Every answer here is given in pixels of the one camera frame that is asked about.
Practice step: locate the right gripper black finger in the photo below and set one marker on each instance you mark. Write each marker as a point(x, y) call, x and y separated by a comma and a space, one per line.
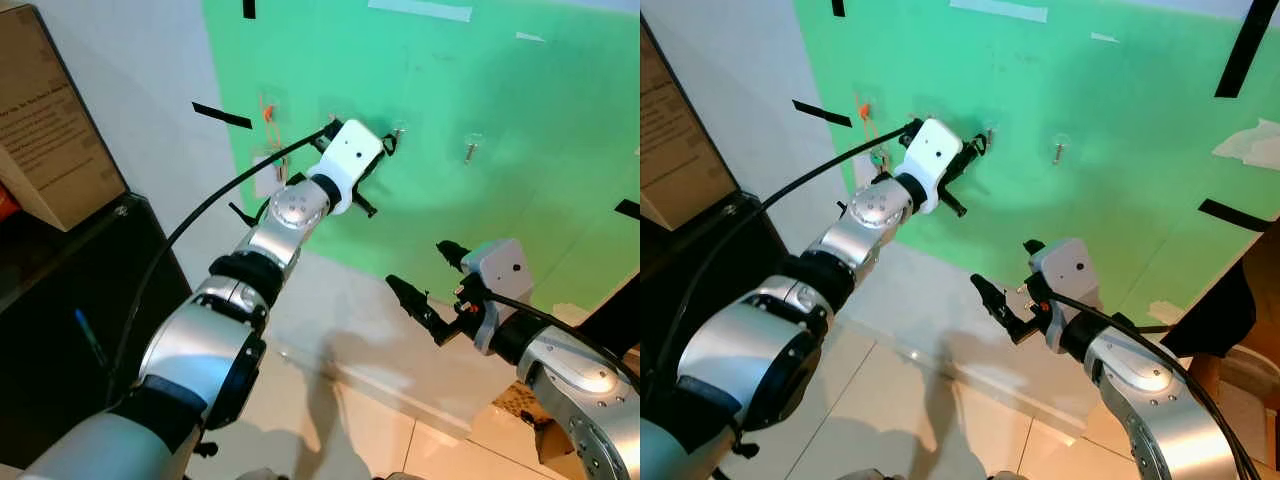
point(1035, 250)
point(415, 302)
point(453, 255)
point(1000, 300)

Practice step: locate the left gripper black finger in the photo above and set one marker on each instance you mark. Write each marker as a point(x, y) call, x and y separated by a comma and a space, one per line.
point(364, 203)
point(388, 145)
point(974, 149)
point(954, 200)

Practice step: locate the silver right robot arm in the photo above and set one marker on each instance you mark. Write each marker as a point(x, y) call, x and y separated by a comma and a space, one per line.
point(1150, 400)
point(580, 390)

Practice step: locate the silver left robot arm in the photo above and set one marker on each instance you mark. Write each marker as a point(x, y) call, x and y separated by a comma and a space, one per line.
point(760, 350)
point(200, 340)

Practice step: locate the brown patterned cardboard piece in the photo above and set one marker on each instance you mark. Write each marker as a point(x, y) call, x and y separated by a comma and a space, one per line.
point(512, 405)

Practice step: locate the long white tape strip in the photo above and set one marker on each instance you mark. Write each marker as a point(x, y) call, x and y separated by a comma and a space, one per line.
point(1000, 10)
point(420, 10)

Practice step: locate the small white tape piece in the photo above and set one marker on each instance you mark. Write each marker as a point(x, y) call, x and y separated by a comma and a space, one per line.
point(530, 37)
point(1104, 38)

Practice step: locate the dark wooden furniture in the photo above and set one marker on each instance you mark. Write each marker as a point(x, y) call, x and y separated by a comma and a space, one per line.
point(1215, 320)

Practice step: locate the glossy black cabinet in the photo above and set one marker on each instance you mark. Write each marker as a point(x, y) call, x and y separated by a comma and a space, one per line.
point(670, 250)
point(60, 330)

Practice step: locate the crumpled white paper piece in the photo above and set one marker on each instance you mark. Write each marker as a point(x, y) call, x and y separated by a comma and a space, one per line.
point(1250, 145)

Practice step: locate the tall brown cardboard box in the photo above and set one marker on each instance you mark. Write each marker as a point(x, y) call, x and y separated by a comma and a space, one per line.
point(680, 140)
point(50, 130)

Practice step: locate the long black tape strip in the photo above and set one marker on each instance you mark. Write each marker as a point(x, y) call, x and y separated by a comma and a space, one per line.
point(1245, 50)

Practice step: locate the clear adhesive wall hook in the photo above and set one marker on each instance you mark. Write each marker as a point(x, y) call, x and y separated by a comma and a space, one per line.
point(400, 127)
point(470, 150)
point(1058, 150)
point(272, 103)
point(991, 130)
point(866, 100)

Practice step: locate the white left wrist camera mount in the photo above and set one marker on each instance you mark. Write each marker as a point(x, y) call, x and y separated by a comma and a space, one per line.
point(350, 160)
point(935, 158)

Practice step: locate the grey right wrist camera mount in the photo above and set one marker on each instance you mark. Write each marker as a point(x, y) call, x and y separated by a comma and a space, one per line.
point(1062, 268)
point(500, 270)

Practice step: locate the green wall sheet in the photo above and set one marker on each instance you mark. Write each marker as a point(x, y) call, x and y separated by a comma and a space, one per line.
point(450, 80)
point(1100, 90)

